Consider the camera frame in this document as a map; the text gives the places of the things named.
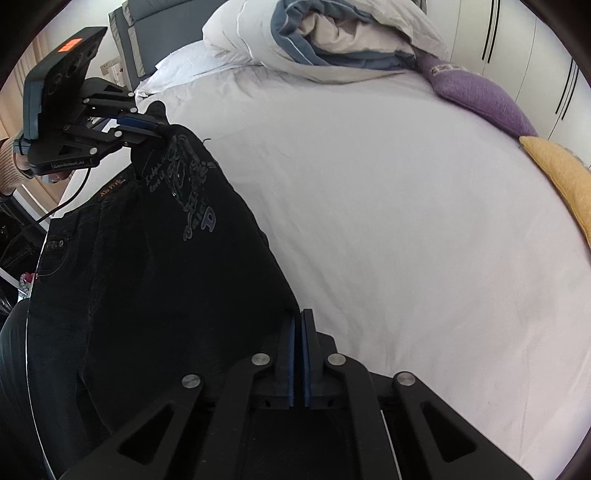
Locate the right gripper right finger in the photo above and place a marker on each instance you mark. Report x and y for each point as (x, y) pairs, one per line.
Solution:
(401, 428)

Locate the dark grey headboard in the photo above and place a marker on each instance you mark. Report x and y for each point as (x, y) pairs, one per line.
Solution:
(145, 32)

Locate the wall socket near headboard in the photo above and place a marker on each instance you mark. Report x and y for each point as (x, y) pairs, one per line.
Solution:
(113, 71)

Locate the white and blue duvet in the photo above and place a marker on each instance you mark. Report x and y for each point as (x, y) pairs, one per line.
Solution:
(324, 41)

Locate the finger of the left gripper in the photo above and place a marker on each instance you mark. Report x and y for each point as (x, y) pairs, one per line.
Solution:
(140, 127)
(156, 111)

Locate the yellow cushion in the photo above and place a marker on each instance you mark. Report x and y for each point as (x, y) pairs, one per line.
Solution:
(569, 176)

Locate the beige curtain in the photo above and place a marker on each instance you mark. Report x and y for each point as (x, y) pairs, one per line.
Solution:
(13, 90)

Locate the person's left hand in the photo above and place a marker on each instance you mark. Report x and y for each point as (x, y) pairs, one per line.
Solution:
(15, 169)

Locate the cream wardrobe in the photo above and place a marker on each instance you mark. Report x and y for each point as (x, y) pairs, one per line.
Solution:
(504, 41)

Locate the black camera box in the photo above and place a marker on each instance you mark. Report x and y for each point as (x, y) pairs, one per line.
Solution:
(60, 78)

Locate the white pillow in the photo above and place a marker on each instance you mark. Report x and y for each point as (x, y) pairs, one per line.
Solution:
(182, 66)

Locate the white bed sheet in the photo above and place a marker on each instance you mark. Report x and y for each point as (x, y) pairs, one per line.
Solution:
(423, 239)

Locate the purple cushion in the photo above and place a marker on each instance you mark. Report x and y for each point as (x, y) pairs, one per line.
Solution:
(475, 93)

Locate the black denim pants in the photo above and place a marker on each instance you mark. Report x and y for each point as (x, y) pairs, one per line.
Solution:
(164, 272)

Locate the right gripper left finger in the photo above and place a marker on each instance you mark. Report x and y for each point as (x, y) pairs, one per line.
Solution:
(198, 430)

